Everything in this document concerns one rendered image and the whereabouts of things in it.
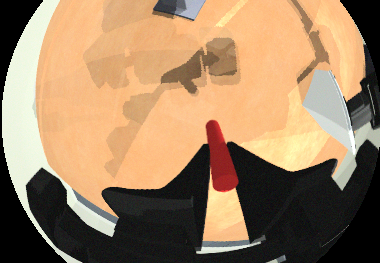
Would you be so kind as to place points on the red peg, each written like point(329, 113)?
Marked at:
point(221, 165)

